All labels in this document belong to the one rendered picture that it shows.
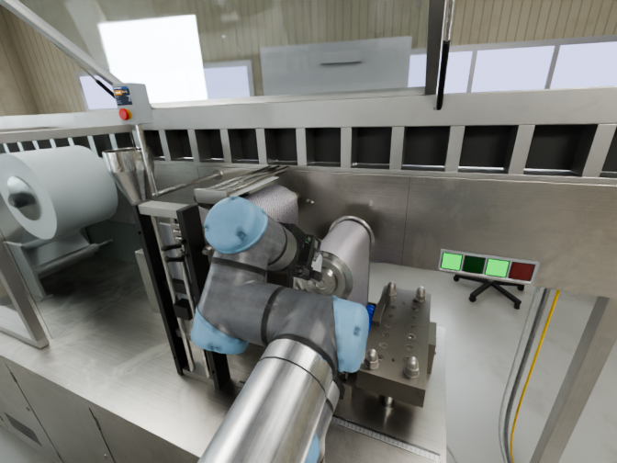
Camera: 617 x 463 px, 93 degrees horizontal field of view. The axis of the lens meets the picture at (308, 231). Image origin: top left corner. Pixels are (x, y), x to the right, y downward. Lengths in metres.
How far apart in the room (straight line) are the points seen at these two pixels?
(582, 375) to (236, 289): 1.33
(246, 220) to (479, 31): 3.01
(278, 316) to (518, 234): 0.78
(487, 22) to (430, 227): 2.49
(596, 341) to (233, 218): 1.28
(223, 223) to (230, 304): 0.10
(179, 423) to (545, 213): 1.09
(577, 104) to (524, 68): 2.39
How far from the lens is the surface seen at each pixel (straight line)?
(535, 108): 0.93
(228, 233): 0.37
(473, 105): 0.91
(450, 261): 1.00
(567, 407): 1.61
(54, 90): 4.50
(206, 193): 0.77
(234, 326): 0.37
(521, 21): 3.35
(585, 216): 1.01
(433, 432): 0.91
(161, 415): 0.99
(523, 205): 0.96
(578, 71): 3.51
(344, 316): 0.32
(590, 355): 1.45
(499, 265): 1.02
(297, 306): 0.34
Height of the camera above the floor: 1.63
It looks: 23 degrees down
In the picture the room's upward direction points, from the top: 2 degrees counter-clockwise
